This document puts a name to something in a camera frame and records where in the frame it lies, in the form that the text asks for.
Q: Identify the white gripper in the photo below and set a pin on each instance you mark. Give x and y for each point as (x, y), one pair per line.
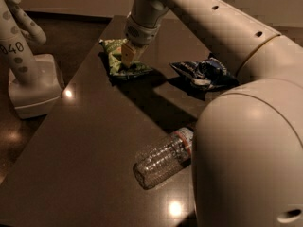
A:
(142, 35)

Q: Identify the green jalapeno chip bag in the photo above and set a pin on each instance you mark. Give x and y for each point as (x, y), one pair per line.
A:
(117, 69)

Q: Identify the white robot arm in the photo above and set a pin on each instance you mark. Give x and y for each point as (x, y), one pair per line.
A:
(247, 157)

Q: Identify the blue crumpled chip bag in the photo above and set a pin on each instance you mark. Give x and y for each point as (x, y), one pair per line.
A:
(206, 75)

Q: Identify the clear plastic water bottle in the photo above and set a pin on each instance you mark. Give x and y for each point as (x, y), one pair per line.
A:
(157, 162)

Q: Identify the white robot with dots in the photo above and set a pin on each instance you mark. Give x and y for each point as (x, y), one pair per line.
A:
(35, 81)

